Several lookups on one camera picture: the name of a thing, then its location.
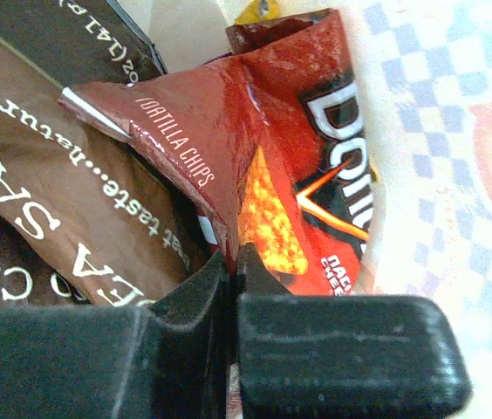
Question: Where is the checkered paper bag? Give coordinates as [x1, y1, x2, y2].
[145, 0, 492, 419]

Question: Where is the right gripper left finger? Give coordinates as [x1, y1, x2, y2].
[0, 253, 229, 418]

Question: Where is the red Doritos chip bag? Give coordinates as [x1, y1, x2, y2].
[60, 9, 373, 296]

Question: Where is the brown sea salt chip bag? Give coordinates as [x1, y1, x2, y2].
[0, 42, 206, 306]

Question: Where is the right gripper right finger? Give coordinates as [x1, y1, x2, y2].
[236, 245, 472, 418]

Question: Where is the dark brown snack bag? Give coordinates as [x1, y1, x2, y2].
[0, 1, 167, 86]

